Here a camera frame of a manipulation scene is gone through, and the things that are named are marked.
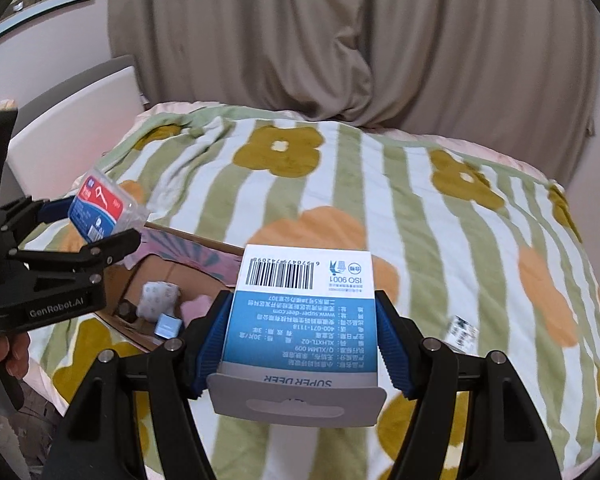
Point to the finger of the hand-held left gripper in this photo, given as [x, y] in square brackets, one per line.
[95, 250]
[55, 210]

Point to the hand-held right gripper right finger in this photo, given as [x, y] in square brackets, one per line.
[395, 350]

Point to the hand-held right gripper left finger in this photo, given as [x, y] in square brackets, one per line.
[215, 340]

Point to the pink fluffy wristband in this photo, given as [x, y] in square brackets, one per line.
[195, 307]

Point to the clear plastic box blue label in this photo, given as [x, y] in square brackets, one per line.
[105, 205]

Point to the blue metallic cube box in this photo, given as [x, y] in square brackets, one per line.
[169, 326]

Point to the cardboard box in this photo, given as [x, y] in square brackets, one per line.
[130, 285]

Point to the small black jar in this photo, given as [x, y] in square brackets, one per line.
[126, 310]

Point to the white and blue carton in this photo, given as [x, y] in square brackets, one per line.
[300, 320]

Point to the person's left hand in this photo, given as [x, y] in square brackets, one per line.
[7, 352]

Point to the black white patterned packet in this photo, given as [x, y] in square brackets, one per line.
[462, 331]

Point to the white grey padded headboard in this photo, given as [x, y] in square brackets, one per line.
[80, 125]

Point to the orange crumpled item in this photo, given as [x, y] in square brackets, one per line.
[7, 105]

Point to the green striped floral blanket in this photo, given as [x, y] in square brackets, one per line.
[405, 210]

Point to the beige curtain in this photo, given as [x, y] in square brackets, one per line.
[330, 35]

